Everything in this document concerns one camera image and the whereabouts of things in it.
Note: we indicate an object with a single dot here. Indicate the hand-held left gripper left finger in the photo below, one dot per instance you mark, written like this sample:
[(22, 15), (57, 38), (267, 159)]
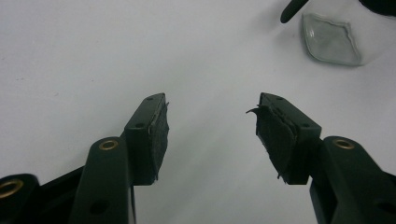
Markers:
[(124, 168)]

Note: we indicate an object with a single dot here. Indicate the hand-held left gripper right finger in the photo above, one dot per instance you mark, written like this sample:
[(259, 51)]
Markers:
[(311, 149)]

